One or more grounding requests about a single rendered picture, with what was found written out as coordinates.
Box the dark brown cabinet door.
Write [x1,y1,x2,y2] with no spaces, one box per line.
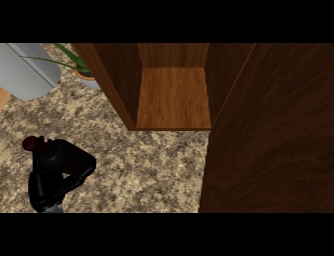
[196,42,334,214]

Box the brown wooden cabinet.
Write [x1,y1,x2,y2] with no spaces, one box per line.
[71,42,258,132]

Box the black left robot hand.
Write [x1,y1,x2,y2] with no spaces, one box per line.
[27,162,97,214]

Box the green potted plant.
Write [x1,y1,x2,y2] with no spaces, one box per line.
[22,42,103,92]

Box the dark wine bottle red cap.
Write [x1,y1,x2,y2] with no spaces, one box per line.
[21,135,97,177]

